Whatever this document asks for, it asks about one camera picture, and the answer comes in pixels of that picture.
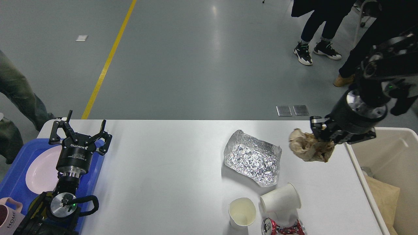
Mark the pink plate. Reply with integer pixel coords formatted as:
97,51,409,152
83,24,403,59
25,146,62,195

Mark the person in black-white sneakers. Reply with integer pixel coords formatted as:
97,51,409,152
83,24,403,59
291,0,356,66

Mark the metal floor socket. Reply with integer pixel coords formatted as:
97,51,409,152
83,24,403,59
292,105,309,116
276,105,293,117

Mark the white frame chair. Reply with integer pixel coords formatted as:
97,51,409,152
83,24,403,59
351,0,380,46

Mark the right metal floor socket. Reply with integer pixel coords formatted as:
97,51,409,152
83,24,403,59
292,105,309,116

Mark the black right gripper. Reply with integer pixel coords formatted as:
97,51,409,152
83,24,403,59
310,90,388,145

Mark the beige plastic bin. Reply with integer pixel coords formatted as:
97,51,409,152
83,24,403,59
344,127,418,235

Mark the pink ribbed mug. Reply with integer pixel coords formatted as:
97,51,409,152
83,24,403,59
0,197,25,235

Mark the blue plastic tray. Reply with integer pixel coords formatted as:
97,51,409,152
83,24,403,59
1,139,104,235

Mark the clear plastic bottle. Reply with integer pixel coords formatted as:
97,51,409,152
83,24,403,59
360,167,373,178

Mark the left metal floor socket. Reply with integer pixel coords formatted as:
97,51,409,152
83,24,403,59
276,105,293,117

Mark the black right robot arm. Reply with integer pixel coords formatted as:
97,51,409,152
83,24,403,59
310,25,418,144

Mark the person in tan boots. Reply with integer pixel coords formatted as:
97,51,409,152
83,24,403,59
333,0,418,87

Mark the brown paper bag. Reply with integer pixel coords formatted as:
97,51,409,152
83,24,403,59
364,176,400,235

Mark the crushed red soda can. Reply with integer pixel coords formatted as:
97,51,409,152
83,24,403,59
261,217,307,235

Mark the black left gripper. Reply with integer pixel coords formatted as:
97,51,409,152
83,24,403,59
48,110,113,175

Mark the aluminium foil sheet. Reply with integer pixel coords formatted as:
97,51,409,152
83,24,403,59
223,130,282,187

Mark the brown paper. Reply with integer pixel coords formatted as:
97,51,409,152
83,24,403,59
289,128,335,163

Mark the person in green trousers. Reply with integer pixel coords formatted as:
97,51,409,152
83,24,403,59
0,52,56,164

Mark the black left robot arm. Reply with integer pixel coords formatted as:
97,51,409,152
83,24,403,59
14,110,112,235

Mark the white paper cup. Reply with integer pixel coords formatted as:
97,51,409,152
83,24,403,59
228,197,256,230
260,183,302,213

